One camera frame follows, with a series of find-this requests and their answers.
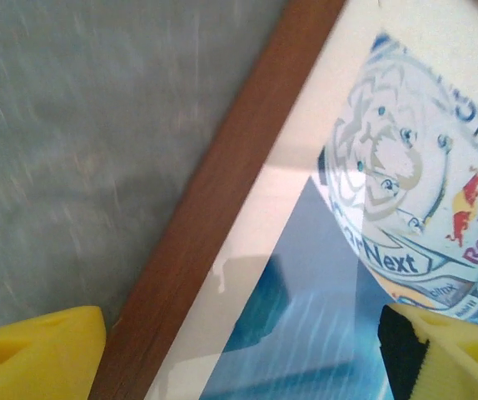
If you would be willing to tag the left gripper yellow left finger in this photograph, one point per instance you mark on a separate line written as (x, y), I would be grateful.
(35, 358)

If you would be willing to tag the blue racing helmet photo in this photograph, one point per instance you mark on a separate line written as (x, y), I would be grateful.
(389, 166)

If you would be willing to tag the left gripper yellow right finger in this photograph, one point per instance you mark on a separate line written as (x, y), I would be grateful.
(459, 362)

